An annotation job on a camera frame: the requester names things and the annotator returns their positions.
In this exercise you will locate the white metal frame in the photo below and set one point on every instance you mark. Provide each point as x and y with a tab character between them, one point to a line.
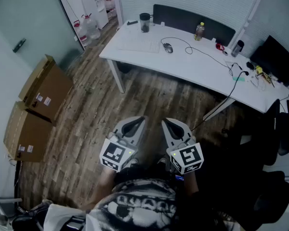
8	200

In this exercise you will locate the white desk leg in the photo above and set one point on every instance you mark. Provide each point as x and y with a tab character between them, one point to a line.
219	108
116	76

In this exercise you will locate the grey computer mouse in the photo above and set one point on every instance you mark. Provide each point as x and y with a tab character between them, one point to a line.
168	47

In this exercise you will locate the yellow capped tea bottle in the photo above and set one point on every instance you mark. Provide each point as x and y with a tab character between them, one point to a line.
199	32

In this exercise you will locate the small red object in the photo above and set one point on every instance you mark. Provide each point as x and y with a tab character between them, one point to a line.
219	47

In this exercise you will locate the black office chair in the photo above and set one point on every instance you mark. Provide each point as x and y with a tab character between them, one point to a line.
286	133
255	196

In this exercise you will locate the black monitor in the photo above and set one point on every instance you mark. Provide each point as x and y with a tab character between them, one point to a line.
277	59

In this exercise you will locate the grey tumbler bottle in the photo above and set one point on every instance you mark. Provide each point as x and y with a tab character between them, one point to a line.
237	49

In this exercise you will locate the person's patterned white shirt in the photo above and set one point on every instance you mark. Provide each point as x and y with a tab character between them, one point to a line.
135	206

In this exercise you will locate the small black remote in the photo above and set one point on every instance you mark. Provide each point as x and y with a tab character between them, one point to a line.
132	22

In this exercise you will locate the small blue screen device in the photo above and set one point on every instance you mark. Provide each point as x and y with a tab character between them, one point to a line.
179	177

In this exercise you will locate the white keyboard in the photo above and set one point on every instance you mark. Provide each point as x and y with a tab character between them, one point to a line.
139	46

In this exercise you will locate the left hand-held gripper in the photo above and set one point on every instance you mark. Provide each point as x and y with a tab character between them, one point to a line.
116	153

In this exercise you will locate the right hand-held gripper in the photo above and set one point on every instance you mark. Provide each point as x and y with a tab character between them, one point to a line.
187	156

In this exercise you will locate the person's left forearm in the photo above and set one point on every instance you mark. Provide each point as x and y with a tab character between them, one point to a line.
107	184

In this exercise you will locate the person's legs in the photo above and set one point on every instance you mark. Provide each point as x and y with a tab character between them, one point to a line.
144	172

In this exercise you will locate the person's right forearm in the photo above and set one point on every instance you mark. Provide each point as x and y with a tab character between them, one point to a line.
190	184

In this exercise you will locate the brown cardboard box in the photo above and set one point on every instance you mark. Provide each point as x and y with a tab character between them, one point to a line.
29	133
50	90

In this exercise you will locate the small teal item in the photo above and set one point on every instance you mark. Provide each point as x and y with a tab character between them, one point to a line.
238	78

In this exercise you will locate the clear water jug red cap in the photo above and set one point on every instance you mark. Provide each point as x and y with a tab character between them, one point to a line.
83	35
92	28
109	3

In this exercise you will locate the small yellow item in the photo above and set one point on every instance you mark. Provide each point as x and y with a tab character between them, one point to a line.
258	69

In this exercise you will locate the white water dispenser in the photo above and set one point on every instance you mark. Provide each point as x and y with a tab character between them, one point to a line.
96	8

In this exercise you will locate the black lidded shaker bottle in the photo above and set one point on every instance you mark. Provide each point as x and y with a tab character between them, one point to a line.
145	24

